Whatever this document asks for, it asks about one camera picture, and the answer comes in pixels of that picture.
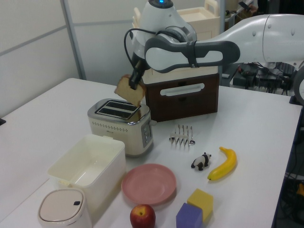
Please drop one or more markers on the grey partition post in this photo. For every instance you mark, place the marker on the grey partition post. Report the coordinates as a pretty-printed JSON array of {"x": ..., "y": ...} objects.
[{"x": 76, "y": 47}]

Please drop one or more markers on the cream two-slot toaster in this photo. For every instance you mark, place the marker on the cream two-slot toaster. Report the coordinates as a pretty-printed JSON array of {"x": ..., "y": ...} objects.
[{"x": 118, "y": 128}]

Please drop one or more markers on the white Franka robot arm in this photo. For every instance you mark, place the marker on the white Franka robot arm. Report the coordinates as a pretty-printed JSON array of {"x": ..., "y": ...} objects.
[{"x": 166, "y": 23}]

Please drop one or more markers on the purple foam cube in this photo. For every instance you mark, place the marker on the purple foam cube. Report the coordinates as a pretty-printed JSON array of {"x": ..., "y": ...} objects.
[{"x": 188, "y": 217}]

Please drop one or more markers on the yellow banana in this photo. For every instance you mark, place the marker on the yellow banana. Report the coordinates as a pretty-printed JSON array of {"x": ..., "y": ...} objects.
[{"x": 229, "y": 164}]

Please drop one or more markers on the cardboard box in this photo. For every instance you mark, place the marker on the cardboard box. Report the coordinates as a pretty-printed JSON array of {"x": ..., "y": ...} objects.
[{"x": 247, "y": 16}]

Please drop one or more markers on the black smartphone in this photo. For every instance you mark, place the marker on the black smartphone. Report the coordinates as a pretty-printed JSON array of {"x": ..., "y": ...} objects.
[{"x": 244, "y": 5}]

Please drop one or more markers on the white plastic storage box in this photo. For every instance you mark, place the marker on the white plastic storage box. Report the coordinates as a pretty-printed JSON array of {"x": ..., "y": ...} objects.
[{"x": 95, "y": 166}]

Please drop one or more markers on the black flat object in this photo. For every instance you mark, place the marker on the black flat object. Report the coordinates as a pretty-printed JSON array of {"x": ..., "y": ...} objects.
[{"x": 2, "y": 121}]

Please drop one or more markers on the yellow foam cube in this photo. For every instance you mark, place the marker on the yellow foam cube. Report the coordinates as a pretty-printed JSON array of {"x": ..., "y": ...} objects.
[{"x": 200, "y": 200}]

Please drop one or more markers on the pink plate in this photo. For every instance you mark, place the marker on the pink plate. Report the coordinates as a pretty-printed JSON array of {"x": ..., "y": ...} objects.
[{"x": 148, "y": 184}]

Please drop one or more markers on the cream toy kitchen cabinet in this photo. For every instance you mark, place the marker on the cream toy kitchen cabinet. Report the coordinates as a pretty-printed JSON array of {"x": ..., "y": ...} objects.
[{"x": 199, "y": 16}]

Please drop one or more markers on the toast bread slice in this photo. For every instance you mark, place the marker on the toast bread slice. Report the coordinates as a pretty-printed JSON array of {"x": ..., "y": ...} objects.
[{"x": 126, "y": 92}]

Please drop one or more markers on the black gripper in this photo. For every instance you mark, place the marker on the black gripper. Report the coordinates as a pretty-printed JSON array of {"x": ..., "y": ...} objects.
[{"x": 137, "y": 58}]

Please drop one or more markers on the small white lidded bin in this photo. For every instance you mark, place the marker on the small white lidded bin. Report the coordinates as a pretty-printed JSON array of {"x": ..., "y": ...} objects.
[{"x": 64, "y": 209}]

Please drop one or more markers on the red apple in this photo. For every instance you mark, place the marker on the red apple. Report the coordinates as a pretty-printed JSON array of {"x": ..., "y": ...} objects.
[{"x": 142, "y": 217}]

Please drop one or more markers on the panda toy figure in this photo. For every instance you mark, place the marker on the panda toy figure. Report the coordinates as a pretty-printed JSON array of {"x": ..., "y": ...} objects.
[{"x": 202, "y": 161}]

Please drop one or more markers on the brown wooden drawer box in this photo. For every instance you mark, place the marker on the brown wooden drawer box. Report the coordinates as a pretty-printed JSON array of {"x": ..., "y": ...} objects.
[{"x": 185, "y": 107}]

